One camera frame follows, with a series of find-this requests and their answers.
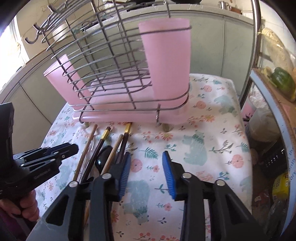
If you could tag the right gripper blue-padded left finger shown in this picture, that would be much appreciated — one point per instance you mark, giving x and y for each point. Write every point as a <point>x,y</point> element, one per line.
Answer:
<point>119,177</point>

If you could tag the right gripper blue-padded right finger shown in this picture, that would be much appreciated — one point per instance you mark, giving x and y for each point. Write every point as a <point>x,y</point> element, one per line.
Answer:
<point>173,173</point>

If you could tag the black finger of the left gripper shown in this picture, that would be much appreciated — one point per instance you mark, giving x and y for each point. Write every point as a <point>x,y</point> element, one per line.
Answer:
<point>62,151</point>

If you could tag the light wooden chopstick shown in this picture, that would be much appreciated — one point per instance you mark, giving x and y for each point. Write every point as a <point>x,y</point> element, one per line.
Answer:
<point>84,153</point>
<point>104,170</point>

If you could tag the black plastic spoon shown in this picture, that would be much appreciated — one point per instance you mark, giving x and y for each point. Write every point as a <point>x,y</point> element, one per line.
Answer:
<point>101,160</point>

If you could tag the dark chopstick with gold band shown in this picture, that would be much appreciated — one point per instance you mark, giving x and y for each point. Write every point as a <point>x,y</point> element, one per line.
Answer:
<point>123,143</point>

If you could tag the kitchen counter cabinets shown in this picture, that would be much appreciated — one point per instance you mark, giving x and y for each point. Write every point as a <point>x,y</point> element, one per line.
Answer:
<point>221,45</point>

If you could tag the person's left hand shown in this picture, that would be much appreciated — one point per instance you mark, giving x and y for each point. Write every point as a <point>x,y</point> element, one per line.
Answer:
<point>28,207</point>

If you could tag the floral bear tablecloth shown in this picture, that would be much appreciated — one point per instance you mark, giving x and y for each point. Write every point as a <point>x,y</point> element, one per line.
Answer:
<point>211,144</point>

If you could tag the pink drip tray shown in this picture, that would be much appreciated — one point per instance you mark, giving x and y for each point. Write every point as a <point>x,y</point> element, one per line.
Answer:
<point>137,101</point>

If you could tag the pink cup left side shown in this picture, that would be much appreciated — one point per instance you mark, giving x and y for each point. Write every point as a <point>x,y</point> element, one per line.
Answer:
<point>66,81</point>

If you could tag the pink cup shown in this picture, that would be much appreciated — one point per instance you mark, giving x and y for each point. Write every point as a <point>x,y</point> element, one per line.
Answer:
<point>66,81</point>
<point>167,46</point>

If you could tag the pink cup right side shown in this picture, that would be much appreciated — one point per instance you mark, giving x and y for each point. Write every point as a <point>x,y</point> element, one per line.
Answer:
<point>167,46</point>

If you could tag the cardboard box on shelf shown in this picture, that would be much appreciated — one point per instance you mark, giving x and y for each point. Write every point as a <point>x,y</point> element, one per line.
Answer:
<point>284,113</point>

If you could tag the green bell pepper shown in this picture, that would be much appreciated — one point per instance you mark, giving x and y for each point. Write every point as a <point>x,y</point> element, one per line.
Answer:
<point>283,81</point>

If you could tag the napa cabbage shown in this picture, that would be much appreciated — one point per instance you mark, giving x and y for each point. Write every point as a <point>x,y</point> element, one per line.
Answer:
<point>280,56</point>

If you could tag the chrome shelf pole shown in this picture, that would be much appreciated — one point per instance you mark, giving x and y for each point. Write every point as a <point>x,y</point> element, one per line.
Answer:
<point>255,51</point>

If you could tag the metal wire utensil rack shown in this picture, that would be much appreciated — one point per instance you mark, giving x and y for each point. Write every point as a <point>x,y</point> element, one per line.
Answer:
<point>118,23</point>

